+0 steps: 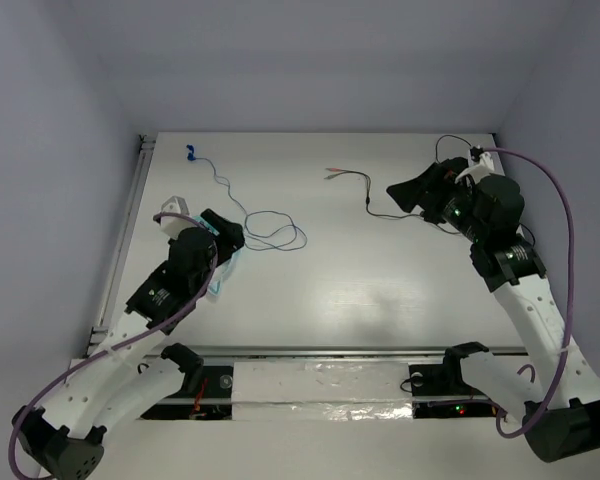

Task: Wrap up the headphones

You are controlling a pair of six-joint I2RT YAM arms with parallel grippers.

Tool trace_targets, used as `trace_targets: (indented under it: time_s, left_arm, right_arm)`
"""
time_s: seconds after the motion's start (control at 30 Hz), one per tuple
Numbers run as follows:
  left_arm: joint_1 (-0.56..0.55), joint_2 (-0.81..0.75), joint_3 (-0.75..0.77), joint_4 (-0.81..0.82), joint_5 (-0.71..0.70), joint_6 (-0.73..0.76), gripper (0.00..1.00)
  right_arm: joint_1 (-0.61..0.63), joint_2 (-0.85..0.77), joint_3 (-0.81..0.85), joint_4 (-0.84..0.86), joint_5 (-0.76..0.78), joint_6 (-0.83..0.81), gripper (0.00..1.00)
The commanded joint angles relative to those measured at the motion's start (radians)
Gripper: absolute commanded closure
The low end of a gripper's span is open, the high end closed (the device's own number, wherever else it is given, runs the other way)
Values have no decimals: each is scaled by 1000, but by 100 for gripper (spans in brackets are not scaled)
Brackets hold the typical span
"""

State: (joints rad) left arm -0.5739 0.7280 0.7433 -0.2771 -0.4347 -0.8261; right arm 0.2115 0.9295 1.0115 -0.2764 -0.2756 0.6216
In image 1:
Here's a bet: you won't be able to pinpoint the purple cable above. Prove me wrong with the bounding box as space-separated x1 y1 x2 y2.
482 147 576 440
7 212 219 480

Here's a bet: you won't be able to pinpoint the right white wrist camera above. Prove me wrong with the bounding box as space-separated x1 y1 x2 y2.
455 146 495 184

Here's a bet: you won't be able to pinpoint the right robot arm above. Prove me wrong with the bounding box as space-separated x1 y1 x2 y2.
387 153 600 463

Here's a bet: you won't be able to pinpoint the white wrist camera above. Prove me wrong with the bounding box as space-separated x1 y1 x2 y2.
159 196 191 239
455 146 495 184

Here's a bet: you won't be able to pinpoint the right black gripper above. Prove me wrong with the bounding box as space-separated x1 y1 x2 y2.
387 163 488 243

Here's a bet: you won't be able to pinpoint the blue headphone cable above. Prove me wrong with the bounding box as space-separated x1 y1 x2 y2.
184 143 309 253

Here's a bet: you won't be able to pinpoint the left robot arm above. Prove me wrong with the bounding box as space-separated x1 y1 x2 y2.
8 209 245 479

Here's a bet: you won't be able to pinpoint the left aluminium side rail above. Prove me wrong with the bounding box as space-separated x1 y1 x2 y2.
85 135 156 354

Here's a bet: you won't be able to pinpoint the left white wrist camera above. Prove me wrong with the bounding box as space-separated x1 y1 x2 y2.
159 196 191 239

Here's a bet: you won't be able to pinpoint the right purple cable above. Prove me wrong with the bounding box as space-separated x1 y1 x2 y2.
482 147 576 440

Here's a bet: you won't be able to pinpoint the teal cat-ear headphones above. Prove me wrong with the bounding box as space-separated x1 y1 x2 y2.
195 214 241 302

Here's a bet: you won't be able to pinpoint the black headset cable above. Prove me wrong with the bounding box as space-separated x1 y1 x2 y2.
323 134 474 221

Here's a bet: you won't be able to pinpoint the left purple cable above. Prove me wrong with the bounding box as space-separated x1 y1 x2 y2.
7 212 219 480

